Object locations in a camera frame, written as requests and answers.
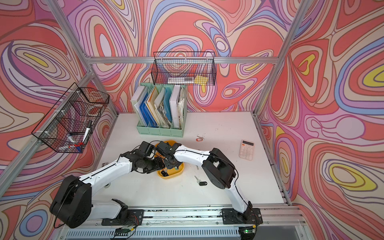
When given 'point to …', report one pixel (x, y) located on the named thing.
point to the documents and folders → (162, 108)
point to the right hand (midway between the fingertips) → (175, 166)
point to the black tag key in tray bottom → (164, 173)
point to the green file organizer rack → (164, 132)
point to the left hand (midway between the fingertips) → (163, 167)
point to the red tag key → (200, 139)
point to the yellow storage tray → (172, 172)
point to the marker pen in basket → (87, 130)
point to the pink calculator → (246, 150)
